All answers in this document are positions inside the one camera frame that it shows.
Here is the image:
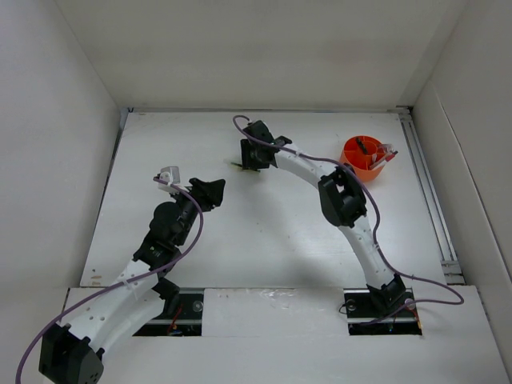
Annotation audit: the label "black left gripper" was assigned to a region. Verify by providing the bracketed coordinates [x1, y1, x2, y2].
[169, 178, 223, 246]

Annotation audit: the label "green yellow highlighter pen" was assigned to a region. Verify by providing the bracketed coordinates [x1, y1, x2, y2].
[224, 159, 261, 173]

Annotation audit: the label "black handled scissors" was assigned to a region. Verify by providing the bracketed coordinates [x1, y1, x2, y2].
[356, 137, 368, 155]

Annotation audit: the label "white marker red cap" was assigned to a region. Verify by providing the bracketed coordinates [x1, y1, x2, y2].
[369, 151, 398, 170]

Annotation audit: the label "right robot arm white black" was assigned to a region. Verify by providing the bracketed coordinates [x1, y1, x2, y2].
[233, 117, 406, 315]

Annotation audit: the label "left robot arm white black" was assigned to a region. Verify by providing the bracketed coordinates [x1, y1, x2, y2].
[38, 175, 226, 383]

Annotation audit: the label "orange round divided container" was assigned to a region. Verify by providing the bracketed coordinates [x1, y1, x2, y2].
[339, 135, 384, 182]

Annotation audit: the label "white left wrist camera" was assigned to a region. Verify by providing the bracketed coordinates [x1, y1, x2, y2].
[154, 166, 180, 194]

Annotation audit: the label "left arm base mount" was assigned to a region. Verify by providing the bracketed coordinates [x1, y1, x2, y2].
[134, 279, 205, 337]

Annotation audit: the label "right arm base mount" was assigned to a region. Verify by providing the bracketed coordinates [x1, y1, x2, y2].
[338, 289, 422, 336]

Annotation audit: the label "aluminium rail right side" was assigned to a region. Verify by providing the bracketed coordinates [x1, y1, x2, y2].
[397, 107, 466, 286]

